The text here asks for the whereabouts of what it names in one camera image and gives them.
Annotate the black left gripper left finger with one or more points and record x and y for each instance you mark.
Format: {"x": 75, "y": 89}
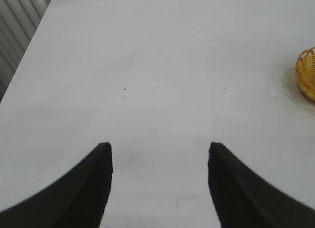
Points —
{"x": 69, "y": 201}

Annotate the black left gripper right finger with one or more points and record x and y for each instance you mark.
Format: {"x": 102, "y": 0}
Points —
{"x": 246, "y": 201}

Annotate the yellow orange woven basket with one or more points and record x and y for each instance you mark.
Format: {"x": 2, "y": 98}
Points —
{"x": 307, "y": 75}

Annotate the clear plastic doily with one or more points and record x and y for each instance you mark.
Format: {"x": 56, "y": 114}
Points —
{"x": 290, "y": 85}

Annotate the grey ribbed panel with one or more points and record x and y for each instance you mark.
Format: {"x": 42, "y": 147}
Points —
{"x": 14, "y": 28}

